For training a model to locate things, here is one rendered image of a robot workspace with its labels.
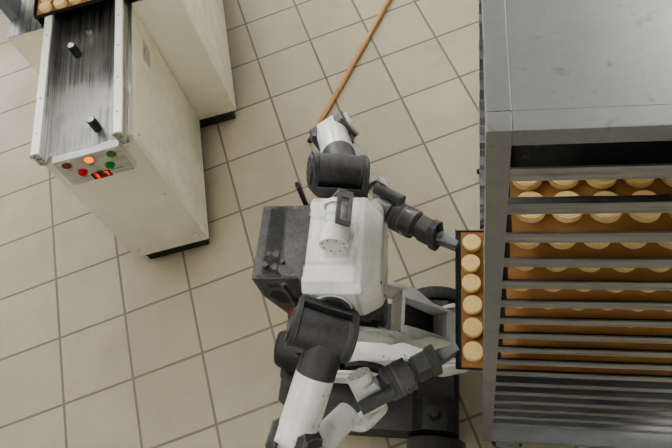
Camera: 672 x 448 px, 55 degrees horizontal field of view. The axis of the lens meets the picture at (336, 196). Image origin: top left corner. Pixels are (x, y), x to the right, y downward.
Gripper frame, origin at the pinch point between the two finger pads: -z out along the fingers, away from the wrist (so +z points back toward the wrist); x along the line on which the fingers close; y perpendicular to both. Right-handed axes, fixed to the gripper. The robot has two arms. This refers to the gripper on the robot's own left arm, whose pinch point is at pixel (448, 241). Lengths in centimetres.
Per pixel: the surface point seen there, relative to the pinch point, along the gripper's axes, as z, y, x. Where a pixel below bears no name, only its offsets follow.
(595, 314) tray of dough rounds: -44, -15, 35
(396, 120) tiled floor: 78, 77, -78
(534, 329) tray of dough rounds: -34.7, -20.4, 26.1
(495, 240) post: -29, -29, 77
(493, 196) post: -29, -30, 90
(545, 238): -35, -23, 72
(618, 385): -55, -10, -10
